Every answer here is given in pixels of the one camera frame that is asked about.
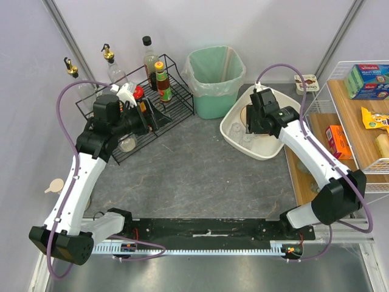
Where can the grey cable duct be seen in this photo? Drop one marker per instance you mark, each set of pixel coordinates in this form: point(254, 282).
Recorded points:
point(128, 248)

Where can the black wire rack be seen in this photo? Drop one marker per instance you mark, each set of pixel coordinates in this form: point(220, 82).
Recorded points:
point(180, 108)

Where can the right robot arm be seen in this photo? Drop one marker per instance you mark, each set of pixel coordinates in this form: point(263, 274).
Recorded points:
point(341, 190)

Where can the beige pump soap bottle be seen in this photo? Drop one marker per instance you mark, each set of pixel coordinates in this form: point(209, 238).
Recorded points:
point(56, 186)

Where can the clear trash bag liner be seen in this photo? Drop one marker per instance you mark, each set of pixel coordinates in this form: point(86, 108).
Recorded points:
point(214, 71)

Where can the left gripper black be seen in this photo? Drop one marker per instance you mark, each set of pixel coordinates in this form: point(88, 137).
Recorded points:
point(145, 116)

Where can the chocolate pudding cup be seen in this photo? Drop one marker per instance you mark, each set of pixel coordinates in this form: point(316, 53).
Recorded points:
point(310, 81)

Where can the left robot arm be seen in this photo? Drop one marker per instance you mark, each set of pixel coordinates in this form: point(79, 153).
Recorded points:
point(62, 235)

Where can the dark soy sauce bottle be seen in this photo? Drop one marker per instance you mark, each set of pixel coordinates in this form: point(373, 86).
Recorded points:
point(149, 61)

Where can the yellow snack bag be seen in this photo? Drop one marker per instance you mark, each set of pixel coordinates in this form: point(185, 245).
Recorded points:
point(372, 120)

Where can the wide glass jar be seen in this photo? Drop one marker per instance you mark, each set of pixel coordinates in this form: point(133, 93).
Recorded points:
point(128, 144)

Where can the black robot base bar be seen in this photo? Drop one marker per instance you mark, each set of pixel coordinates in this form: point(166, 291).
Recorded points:
point(212, 232)

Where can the red lid sauce jar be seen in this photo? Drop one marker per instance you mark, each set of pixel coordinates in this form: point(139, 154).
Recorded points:
point(140, 99)

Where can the green sponge pack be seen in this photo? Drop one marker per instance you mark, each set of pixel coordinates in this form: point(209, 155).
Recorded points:
point(367, 82)

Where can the orange pink box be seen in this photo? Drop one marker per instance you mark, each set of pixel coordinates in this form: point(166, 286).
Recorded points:
point(338, 144)

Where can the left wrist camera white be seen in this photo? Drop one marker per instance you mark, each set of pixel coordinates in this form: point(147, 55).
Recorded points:
point(125, 93)

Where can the green trash bin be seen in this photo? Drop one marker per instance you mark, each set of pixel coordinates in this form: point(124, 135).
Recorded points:
point(211, 107)

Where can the floral ceramic plate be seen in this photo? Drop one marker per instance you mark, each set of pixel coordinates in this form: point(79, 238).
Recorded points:
point(243, 115)

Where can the glass oil bottle gold spout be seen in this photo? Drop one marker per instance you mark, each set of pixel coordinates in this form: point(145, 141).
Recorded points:
point(116, 74)

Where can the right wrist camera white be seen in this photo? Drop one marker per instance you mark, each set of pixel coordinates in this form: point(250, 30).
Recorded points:
point(258, 87)

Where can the clear plastic cup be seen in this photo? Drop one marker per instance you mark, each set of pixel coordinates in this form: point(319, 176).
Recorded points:
point(246, 141)
point(236, 131)

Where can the white wire shelf unit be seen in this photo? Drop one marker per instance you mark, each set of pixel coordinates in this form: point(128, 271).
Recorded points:
point(332, 106)

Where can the yellow sponge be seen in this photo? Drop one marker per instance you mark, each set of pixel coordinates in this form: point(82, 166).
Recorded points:
point(382, 143)

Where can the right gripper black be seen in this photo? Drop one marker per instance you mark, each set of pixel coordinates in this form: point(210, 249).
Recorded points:
point(252, 120)

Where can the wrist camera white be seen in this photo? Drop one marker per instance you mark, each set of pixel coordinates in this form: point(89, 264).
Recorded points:
point(125, 93)
point(258, 87)

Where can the yellow cap chili sauce bottle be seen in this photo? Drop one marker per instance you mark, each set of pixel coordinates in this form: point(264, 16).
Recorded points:
point(163, 83)

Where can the white plastic basin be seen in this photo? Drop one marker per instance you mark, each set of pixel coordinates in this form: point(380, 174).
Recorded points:
point(263, 147)

